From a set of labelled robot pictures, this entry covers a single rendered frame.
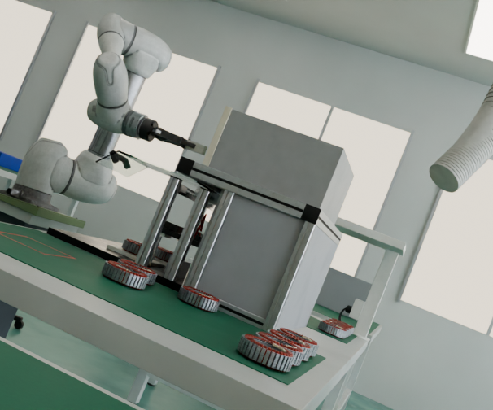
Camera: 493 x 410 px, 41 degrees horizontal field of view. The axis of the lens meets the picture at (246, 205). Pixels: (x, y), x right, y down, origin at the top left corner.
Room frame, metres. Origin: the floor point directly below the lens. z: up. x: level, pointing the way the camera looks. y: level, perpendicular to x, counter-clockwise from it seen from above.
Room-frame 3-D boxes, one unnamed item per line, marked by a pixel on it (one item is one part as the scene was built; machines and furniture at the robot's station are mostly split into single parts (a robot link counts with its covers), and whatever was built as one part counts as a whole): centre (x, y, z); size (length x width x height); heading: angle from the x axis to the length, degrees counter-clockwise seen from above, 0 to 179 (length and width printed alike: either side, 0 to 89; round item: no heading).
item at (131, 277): (1.63, 0.21, 0.77); 0.11 x 0.11 x 0.04
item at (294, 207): (2.20, -0.07, 1.09); 0.68 x 0.44 x 0.05; 165
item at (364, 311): (3.01, -0.56, 0.98); 0.37 x 0.35 x 0.46; 165
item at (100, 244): (2.28, 0.22, 0.76); 0.64 x 0.47 x 0.02; 165
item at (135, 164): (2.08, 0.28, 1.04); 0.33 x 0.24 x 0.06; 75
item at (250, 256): (1.87, -0.06, 0.91); 0.28 x 0.03 x 0.32; 75
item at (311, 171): (2.19, -0.07, 1.22); 0.44 x 0.39 x 0.20; 165
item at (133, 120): (2.26, 0.45, 1.18); 0.09 x 0.06 x 0.09; 164
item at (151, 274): (1.79, 0.21, 0.77); 0.11 x 0.11 x 0.04
